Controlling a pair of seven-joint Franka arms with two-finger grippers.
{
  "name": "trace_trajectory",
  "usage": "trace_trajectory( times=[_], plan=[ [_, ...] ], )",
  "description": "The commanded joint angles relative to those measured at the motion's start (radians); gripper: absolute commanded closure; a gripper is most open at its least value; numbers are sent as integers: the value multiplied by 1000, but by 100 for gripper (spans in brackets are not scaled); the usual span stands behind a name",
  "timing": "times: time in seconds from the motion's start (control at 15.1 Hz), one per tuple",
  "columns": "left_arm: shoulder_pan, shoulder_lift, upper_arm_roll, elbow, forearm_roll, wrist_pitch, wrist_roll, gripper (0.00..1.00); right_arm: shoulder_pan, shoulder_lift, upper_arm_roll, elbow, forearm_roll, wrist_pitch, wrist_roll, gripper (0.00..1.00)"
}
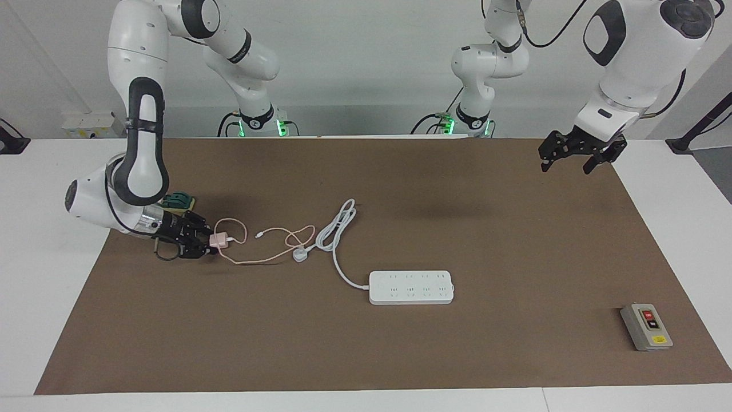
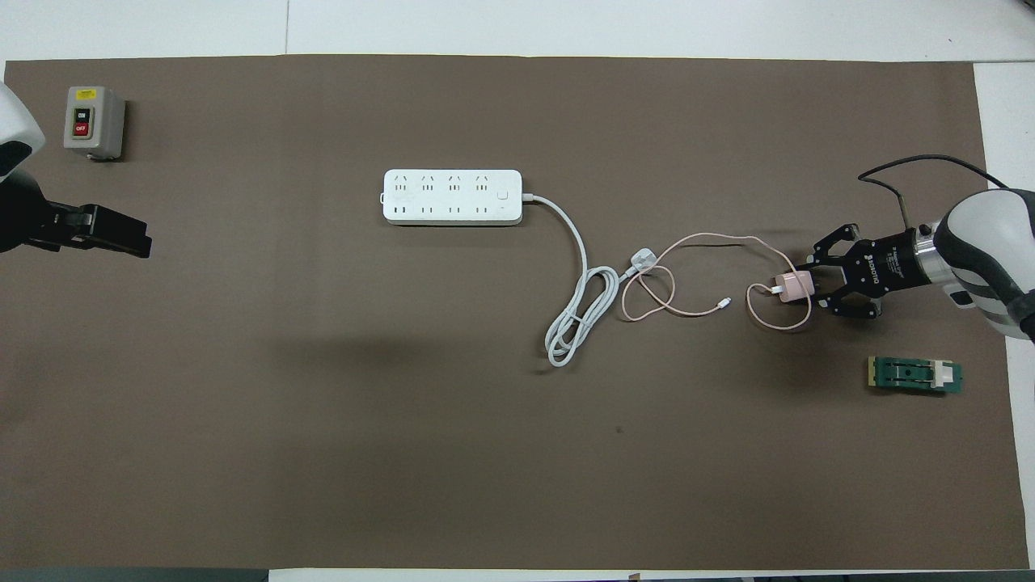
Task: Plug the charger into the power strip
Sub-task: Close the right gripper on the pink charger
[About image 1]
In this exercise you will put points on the pink charger adapter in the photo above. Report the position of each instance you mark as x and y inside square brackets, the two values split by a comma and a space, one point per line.
[218, 241]

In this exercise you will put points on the black stand foot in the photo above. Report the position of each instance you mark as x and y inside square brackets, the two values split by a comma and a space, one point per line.
[11, 144]
[680, 144]

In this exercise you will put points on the green knife switch block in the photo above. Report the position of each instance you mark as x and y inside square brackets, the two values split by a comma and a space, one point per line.
[180, 201]

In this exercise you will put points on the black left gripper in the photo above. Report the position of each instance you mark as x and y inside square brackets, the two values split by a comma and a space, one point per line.
[589, 143]

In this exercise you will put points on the brown table mat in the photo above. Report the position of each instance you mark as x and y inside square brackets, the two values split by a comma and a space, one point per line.
[286, 343]

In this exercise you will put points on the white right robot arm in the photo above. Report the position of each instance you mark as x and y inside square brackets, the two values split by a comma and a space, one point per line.
[137, 51]

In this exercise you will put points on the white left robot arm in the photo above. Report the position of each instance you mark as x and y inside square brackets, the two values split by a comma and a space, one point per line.
[629, 68]

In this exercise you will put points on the white power strip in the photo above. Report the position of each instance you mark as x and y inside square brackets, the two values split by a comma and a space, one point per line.
[412, 288]

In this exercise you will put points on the white wall socket box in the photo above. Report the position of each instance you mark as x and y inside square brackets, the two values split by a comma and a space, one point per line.
[91, 125]

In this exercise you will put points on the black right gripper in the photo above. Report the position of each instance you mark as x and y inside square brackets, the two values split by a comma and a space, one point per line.
[172, 234]

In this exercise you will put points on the grey on-off switch box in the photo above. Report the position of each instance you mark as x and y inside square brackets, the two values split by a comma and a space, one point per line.
[647, 327]

